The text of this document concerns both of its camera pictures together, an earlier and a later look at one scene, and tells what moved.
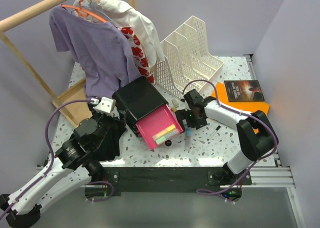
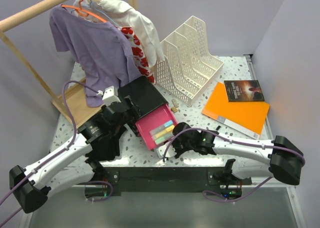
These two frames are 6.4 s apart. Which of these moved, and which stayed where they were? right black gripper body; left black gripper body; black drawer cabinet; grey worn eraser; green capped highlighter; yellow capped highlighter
Moved: right black gripper body; left black gripper body
Stayed: yellow capped highlighter; black drawer cabinet; green capped highlighter; grey worn eraser
